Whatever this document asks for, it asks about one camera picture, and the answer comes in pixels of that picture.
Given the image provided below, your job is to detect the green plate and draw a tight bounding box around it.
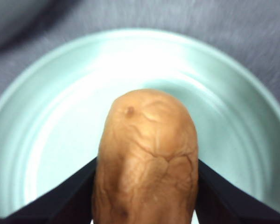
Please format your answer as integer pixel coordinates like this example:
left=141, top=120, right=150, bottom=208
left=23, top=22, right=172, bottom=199
left=0, top=28, right=280, bottom=218

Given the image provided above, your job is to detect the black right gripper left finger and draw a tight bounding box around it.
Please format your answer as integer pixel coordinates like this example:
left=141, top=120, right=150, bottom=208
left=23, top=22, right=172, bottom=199
left=0, top=157, right=97, bottom=224

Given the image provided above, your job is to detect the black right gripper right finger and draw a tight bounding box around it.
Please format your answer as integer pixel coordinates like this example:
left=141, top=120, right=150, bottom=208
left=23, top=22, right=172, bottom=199
left=195, top=159, right=280, bottom=224

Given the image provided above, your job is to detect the brown potato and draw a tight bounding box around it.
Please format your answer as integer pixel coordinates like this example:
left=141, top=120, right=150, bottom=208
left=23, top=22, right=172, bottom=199
left=91, top=89, right=199, bottom=224

